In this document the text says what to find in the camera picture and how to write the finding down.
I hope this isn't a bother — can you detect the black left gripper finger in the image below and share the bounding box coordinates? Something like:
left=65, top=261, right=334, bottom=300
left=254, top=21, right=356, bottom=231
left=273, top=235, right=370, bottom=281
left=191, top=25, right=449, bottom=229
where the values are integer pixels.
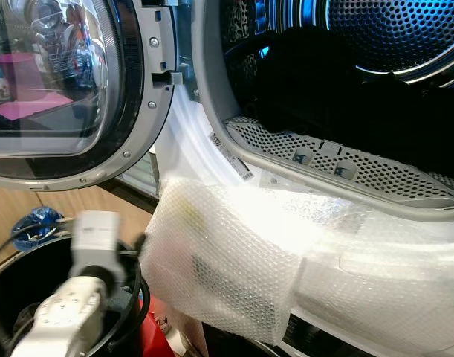
left=121, top=233, right=148, bottom=263

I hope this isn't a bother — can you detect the black round laundry bucket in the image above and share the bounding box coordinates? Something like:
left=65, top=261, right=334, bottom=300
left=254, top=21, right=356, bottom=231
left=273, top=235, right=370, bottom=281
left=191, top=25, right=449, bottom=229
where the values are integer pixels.
left=0, top=233, right=152, bottom=357

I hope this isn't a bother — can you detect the grey perforated lint filter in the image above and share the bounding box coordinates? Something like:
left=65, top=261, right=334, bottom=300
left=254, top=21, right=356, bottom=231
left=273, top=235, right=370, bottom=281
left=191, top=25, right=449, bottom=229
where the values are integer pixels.
left=225, top=115, right=454, bottom=209

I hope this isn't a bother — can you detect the crumpled blue plastic bag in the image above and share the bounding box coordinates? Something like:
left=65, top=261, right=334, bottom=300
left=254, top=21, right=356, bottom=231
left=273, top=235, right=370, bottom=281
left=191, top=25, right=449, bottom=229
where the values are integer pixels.
left=10, top=207, right=66, bottom=252

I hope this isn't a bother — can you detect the clear bubble wrap sheet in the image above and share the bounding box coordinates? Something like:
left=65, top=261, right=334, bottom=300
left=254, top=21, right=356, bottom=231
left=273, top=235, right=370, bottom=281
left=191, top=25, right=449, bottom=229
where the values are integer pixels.
left=140, top=177, right=454, bottom=354

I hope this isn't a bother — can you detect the white front-load washing machine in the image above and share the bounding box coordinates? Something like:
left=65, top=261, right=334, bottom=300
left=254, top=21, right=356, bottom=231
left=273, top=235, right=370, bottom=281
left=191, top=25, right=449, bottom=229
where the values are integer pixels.
left=115, top=0, right=454, bottom=357

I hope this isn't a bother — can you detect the round glass washer door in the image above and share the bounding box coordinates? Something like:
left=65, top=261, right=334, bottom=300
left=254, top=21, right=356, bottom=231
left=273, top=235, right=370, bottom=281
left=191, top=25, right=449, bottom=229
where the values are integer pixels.
left=0, top=0, right=177, bottom=192

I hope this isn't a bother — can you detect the perforated steel washer drum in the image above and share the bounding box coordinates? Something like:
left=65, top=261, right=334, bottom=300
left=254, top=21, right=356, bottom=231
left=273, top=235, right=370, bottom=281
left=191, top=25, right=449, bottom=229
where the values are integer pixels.
left=219, top=0, right=454, bottom=86

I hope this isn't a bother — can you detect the black clothes pile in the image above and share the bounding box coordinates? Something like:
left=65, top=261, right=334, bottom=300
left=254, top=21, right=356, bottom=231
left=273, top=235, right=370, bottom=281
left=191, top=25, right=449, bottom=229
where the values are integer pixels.
left=245, top=26, right=454, bottom=179

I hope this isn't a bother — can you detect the red plastic container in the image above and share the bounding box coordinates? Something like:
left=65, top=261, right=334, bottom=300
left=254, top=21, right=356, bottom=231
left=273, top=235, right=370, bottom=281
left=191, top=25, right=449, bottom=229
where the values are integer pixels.
left=137, top=296, right=172, bottom=357

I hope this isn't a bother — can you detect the white barcode label sticker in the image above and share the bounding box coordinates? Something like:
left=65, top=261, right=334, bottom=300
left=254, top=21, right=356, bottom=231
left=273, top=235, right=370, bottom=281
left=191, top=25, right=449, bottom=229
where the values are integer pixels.
left=209, top=132, right=254, bottom=181

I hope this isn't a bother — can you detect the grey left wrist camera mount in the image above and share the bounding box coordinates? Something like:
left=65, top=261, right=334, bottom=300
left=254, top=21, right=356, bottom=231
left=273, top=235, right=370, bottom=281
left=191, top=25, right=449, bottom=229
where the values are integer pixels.
left=68, top=211, right=125, bottom=282

